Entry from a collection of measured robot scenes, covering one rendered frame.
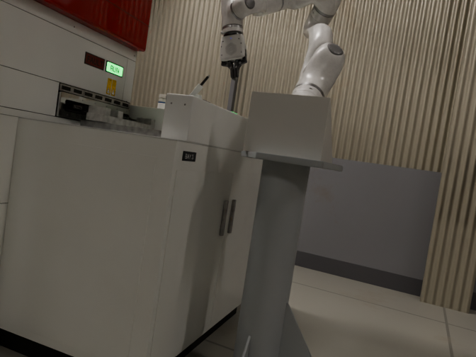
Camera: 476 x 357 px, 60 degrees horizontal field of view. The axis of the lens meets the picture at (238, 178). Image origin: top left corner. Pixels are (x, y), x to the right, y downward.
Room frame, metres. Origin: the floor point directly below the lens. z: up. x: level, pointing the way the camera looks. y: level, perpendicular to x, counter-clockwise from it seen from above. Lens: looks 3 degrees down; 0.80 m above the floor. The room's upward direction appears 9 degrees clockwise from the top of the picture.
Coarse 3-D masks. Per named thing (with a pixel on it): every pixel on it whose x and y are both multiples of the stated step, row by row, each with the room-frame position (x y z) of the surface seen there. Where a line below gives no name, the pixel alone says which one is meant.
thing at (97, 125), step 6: (84, 120) 1.66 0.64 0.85; (90, 126) 1.65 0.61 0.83; (96, 126) 1.64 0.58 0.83; (102, 126) 1.63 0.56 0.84; (108, 126) 1.62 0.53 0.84; (114, 126) 1.61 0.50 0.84; (120, 126) 1.60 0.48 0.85; (126, 126) 1.59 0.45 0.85; (132, 132) 1.58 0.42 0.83; (138, 132) 1.57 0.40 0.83; (144, 132) 1.57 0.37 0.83; (150, 132) 1.56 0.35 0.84; (156, 132) 1.55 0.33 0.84
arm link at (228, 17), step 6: (222, 0) 1.65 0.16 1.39; (228, 0) 1.64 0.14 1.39; (222, 6) 1.65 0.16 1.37; (228, 6) 1.63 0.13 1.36; (222, 12) 1.65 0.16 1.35; (228, 12) 1.63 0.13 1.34; (222, 18) 1.65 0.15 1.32; (228, 18) 1.63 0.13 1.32; (234, 18) 1.63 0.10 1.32; (240, 18) 1.64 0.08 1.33; (222, 24) 1.65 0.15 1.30; (228, 24) 1.63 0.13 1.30; (240, 24) 1.64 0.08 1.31
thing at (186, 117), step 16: (176, 96) 1.29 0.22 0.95; (192, 96) 1.27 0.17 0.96; (176, 112) 1.28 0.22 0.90; (192, 112) 1.27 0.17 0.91; (208, 112) 1.38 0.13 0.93; (224, 112) 1.50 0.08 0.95; (176, 128) 1.28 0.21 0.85; (192, 128) 1.29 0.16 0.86; (208, 128) 1.40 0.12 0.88; (224, 128) 1.52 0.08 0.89; (240, 128) 1.68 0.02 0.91; (208, 144) 1.42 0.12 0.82; (224, 144) 1.54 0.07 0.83; (240, 144) 1.70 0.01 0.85
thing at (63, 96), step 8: (64, 96) 1.60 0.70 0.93; (72, 96) 1.63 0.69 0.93; (80, 96) 1.67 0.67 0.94; (64, 104) 1.60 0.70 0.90; (88, 104) 1.72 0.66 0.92; (96, 104) 1.77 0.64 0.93; (104, 104) 1.81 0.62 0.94; (56, 112) 1.58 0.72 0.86; (64, 112) 1.61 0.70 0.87; (128, 112) 1.98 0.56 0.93
